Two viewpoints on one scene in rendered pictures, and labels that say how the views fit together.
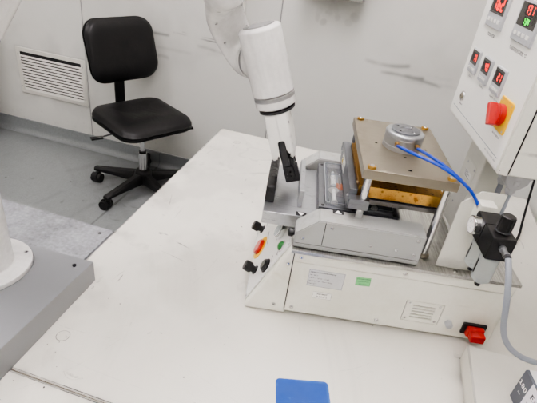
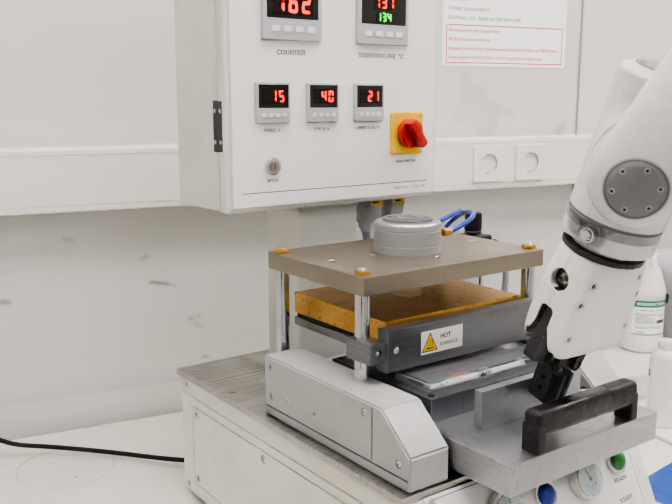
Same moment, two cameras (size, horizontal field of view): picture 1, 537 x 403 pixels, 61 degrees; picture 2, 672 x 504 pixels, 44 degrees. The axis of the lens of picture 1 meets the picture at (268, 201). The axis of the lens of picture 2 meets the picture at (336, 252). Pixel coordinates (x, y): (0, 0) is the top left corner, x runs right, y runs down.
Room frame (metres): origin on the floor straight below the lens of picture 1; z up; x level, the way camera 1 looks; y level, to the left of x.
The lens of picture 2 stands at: (1.53, 0.45, 1.28)
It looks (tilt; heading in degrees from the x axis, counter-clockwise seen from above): 10 degrees down; 233
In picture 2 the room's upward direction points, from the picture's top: straight up
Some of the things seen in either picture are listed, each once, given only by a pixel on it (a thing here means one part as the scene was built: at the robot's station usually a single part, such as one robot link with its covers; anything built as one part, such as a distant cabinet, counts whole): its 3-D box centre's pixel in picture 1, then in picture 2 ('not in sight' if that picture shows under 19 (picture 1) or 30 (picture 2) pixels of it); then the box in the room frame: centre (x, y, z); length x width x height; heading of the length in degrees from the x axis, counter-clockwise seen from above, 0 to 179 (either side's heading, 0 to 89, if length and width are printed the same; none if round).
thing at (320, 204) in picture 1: (354, 193); (446, 370); (0.89, -0.19, 0.98); 0.20 x 0.17 x 0.03; 179
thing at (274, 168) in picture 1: (272, 177); (582, 413); (0.89, 0.00, 0.99); 0.15 x 0.02 x 0.04; 179
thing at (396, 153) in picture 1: (414, 163); (402, 265); (0.87, -0.29, 1.08); 0.31 x 0.24 x 0.13; 179
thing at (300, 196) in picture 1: (332, 193); (476, 392); (0.89, -0.14, 0.97); 0.30 x 0.22 x 0.08; 89
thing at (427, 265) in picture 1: (393, 220); (386, 391); (0.89, -0.29, 0.93); 0.46 x 0.35 x 0.01; 89
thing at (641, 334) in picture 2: not in sight; (645, 287); (0.08, -0.45, 0.92); 0.09 x 0.08 x 0.25; 58
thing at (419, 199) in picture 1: (395, 165); (412, 285); (0.88, -0.26, 1.07); 0.22 x 0.17 x 0.10; 179
